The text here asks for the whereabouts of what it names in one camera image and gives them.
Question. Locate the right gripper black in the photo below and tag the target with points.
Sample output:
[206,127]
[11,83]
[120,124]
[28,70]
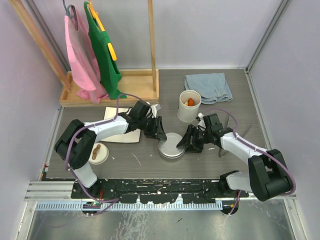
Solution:
[194,147]

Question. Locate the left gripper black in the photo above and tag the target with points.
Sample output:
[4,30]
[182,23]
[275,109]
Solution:
[157,131]

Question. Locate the round metal tin lid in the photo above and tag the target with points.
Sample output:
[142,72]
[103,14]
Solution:
[171,142]

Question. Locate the metal tongs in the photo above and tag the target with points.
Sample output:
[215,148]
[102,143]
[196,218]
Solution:
[222,152]

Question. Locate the white cylindrical container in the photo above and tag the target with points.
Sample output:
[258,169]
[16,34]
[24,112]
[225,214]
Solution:
[187,113]

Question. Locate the blue cloth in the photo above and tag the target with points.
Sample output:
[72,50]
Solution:
[212,87]

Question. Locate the round metal tin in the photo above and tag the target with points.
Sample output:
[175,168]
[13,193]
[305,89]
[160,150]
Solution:
[172,153]

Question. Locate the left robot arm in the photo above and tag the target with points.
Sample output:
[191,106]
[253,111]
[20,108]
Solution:
[77,141]

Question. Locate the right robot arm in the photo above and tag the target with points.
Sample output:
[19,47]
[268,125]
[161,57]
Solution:
[267,176]

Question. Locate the white square plate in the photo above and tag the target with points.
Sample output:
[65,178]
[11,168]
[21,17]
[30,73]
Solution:
[127,138]

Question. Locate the orange shrimp piece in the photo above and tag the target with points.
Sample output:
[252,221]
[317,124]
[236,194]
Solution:
[190,102]

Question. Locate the wooden clothes rack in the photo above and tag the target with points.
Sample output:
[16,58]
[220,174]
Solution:
[143,83]

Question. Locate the green apron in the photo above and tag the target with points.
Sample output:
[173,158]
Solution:
[109,72]

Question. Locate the pink apron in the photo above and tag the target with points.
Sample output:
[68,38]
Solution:
[83,62]

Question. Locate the yellow hanger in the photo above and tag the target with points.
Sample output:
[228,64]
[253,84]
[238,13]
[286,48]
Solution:
[101,27]

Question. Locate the grey hanger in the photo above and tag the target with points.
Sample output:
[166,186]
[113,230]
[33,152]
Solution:
[71,12]

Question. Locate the white lid brown handle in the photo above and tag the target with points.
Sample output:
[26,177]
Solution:
[99,154]

